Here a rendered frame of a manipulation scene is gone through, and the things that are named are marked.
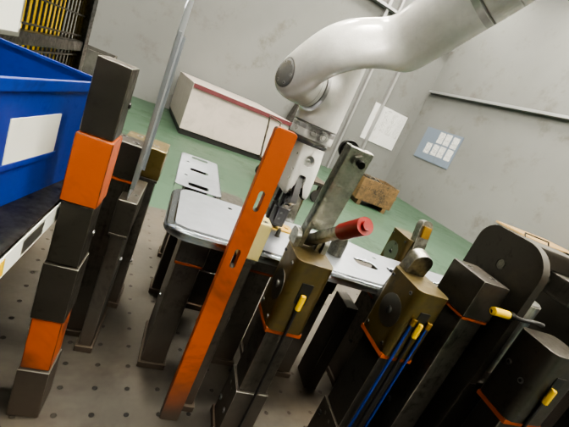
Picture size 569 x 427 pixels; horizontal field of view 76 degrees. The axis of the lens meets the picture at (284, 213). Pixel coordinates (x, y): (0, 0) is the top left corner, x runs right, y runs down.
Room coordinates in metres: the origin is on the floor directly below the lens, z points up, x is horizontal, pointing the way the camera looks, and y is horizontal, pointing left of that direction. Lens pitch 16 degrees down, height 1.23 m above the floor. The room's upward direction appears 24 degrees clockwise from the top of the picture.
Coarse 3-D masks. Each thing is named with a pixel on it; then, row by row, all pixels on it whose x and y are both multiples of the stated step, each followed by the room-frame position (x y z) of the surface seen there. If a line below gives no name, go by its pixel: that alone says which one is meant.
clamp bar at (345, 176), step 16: (352, 144) 0.53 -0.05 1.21; (352, 160) 0.49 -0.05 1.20; (368, 160) 0.50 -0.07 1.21; (336, 176) 0.49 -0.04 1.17; (352, 176) 0.50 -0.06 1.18; (320, 192) 0.51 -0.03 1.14; (336, 192) 0.50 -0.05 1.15; (352, 192) 0.51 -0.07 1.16; (320, 208) 0.50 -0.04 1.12; (336, 208) 0.51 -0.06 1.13; (304, 224) 0.52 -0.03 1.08; (320, 224) 0.51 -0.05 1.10; (304, 240) 0.51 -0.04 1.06
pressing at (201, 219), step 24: (192, 192) 0.69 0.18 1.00; (168, 216) 0.54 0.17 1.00; (192, 216) 0.58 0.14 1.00; (216, 216) 0.62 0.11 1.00; (264, 216) 0.74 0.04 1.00; (192, 240) 0.51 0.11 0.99; (216, 240) 0.52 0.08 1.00; (288, 240) 0.66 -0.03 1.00; (336, 264) 0.64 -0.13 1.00; (360, 264) 0.70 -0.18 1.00; (384, 264) 0.77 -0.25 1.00; (360, 288) 0.61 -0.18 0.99
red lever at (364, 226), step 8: (344, 224) 0.43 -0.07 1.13; (352, 224) 0.41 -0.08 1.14; (360, 224) 0.41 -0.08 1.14; (368, 224) 0.41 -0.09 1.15; (320, 232) 0.48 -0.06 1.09; (328, 232) 0.47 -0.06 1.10; (336, 232) 0.44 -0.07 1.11; (344, 232) 0.43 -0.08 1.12; (352, 232) 0.41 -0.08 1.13; (360, 232) 0.40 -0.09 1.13; (368, 232) 0.41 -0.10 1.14; (312, 240) 0.50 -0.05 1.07; (320, 240) 0.48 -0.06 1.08; (328, 240) 0.47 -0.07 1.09; (344, 240) 0.44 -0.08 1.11
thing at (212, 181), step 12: (180, 156) 0.96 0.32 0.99; (192, 156) 0.98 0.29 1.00; (180, 168) 0.82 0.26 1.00; (192, 168) 0.86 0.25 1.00; (204, 168) 0.91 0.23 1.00; (216, 168) 0.96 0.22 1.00; (180, 180) 0.73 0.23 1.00; (192, 180) 0.76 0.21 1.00; (204, 180) 0.80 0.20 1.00; (216, 180) 0.84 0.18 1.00; (204, 192) 0.72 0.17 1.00; (216, 192) 0.75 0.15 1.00
